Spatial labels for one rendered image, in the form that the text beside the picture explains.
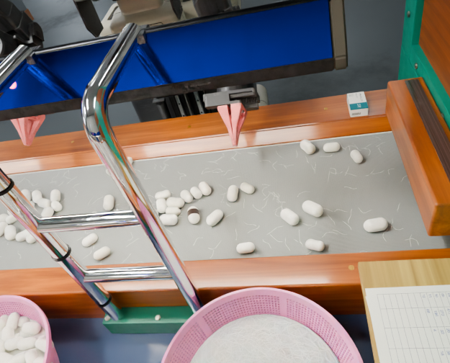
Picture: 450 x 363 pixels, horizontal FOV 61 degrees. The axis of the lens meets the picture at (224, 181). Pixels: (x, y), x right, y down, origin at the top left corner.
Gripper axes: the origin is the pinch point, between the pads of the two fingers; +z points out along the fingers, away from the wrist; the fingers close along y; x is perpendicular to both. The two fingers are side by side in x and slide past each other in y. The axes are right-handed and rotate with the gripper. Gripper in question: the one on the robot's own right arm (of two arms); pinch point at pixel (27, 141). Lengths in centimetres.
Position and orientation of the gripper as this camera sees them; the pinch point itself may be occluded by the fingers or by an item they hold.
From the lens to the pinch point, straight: 94.6
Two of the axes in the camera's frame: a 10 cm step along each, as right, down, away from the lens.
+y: 9.7, -0.9, -2.2
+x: 2.2, 0.8, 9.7
